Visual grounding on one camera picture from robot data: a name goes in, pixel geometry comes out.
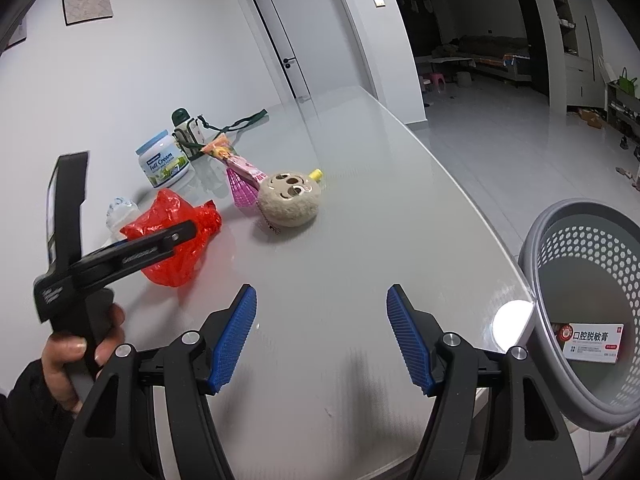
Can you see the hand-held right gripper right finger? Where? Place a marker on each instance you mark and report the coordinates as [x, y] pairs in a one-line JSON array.
[[410, 340]]

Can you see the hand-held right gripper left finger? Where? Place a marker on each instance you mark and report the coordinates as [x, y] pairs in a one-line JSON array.
[[232, 340]]

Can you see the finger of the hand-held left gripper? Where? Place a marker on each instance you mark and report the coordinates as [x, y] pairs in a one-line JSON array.
[[150, 252]]

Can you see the red plastic bag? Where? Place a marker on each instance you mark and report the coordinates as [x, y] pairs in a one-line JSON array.
[[202, 220]]

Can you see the red toothpaste box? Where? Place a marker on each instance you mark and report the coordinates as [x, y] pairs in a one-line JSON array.
[[595, 341]]

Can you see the grey perforated plastic basket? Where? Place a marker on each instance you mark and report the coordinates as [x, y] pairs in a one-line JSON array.
[[575, 240]]

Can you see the person's left forearm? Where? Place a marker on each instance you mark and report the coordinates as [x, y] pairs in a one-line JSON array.
[[30, 425]]

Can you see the person's left hand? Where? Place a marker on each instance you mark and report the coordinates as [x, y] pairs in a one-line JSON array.
[[57, 365]]

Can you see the white tissue pack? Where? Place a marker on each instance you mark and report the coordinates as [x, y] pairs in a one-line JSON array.
[[120, 210]]

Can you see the white milk powder can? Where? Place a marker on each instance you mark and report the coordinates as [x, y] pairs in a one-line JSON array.
[[165, 160]]

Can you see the pink plastic mesh piece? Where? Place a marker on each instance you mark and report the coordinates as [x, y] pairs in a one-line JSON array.
[[242, 192]]

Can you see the orange pink snack packet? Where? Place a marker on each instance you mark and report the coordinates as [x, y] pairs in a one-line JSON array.
[[225, 152]]

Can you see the beige round plush toy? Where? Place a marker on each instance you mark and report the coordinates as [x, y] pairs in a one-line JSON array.
[[290, 205]]

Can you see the small yellow cap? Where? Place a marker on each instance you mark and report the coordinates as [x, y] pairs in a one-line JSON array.
[[315, 175]]

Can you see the pink plastic stool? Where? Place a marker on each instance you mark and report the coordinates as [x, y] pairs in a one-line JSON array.
[[437, 81]]

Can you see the white bucket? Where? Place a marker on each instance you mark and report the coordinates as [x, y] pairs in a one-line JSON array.
[[463, 78]]

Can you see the white low table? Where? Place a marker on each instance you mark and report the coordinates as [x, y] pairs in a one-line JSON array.
[[450, 61]]

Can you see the white door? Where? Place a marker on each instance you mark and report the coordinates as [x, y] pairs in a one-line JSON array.
[[320, 25]]

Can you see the cardboard box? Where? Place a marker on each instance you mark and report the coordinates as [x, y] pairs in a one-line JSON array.
[[591, 117]]

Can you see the dark sofa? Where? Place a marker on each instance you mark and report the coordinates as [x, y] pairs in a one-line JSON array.
[[490, 47]]

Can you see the shoe rack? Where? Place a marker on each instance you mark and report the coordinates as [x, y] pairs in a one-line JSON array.
[[622, 110]]

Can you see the black tall cabinet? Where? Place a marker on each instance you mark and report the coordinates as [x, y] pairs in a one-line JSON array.
[[532, 45]]

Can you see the green bag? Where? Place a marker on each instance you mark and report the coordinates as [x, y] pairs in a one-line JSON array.
[[629, 82]]

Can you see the tall shelf cabinet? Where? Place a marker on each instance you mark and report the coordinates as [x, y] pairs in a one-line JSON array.
[[570, 35]]

